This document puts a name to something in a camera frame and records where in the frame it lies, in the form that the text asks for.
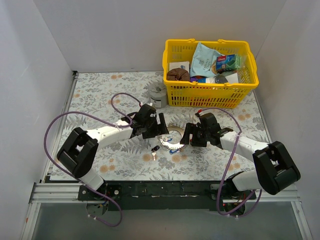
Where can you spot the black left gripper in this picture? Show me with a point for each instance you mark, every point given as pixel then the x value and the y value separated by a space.
pixel 162 124

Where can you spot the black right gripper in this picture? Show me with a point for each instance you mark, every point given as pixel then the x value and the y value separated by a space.
pixel 189 133

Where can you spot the metal disc with keyrings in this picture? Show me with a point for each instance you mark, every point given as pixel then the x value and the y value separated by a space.
pixel 173 145

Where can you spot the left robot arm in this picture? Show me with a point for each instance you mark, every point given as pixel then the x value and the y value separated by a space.
pixel 78 152

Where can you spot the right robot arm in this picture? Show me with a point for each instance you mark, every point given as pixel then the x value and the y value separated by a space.
pixel 274 171

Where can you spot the key with blue tag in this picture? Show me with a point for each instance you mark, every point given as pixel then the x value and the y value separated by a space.
pixel 167 138

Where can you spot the grey paper-wrapped roll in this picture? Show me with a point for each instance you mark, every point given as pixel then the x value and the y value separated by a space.
pixel 157 93

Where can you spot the yellow plastic basket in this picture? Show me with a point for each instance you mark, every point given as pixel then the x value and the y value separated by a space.
pixel 201 88

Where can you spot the white blue bottle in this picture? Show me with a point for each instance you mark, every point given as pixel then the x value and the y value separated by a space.
pixel 224 78

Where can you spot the brown round scrunchie item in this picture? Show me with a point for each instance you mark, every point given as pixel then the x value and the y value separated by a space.
pixel 178 74

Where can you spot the white small box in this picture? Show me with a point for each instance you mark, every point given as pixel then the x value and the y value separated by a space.
pixel 180 65

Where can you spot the floral tablecloth mat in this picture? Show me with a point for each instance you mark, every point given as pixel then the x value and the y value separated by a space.
pixel 98 97

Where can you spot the light blue chips bag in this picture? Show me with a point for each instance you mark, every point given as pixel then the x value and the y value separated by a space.
pixel 204 61

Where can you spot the green sponge pack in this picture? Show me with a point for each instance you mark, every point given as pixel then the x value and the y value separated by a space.
pixel 228 62

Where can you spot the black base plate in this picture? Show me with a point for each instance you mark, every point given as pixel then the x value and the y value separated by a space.
pixel 165 195

